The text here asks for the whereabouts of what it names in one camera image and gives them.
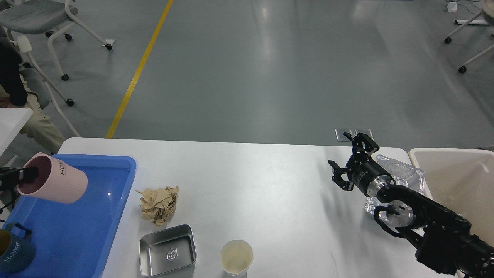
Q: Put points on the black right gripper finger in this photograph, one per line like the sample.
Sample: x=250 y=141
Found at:
x=349 y=136
x=337 y=176

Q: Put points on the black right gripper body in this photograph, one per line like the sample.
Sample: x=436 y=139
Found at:
x=364 y=169

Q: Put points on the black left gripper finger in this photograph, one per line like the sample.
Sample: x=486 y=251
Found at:
x=27 y=174

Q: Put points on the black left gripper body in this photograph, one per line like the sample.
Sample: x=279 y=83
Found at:
x=9 y=178

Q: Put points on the pink ribbed mug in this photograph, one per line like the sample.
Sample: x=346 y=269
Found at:
x=56 y=180

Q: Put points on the rectangular metal tin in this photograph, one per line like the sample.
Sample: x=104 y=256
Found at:
x=167 y=252

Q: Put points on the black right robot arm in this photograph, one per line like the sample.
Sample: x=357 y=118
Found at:
x=442 y=238

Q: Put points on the left metal floor plate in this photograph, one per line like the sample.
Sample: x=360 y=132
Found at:
x=340 y=134

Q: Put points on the metal floor plate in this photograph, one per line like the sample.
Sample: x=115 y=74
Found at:
x=340 y=134
x=365 y=131

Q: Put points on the right metal floor plate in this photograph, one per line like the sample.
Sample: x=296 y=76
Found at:
x=365 y=131

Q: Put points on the crumpled aluminium foil tray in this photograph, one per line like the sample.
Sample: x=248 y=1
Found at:
x=401 y=174

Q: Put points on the white side table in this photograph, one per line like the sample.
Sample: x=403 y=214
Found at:
x=12 y=121

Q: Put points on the dark blue home mug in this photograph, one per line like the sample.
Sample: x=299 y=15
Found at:
x=16 y=252

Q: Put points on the blue plastic tray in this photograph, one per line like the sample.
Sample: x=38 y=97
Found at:
x=74 y=240

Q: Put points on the seated person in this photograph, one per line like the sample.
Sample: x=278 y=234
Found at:
x=15 y=93

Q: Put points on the beige plastic bin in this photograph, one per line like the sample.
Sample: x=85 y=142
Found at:
x=461 y=180

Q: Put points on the crumpled brown paper ball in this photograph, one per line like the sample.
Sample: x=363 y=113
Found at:
x=157 y=205

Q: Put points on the cream paper cup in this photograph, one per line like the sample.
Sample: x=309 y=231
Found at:
x=236 y=257

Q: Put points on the grey office chair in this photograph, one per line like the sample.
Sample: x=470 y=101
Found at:
x=52 y=19

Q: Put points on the white floor power adapter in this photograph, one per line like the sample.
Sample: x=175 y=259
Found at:
x=452 y=6

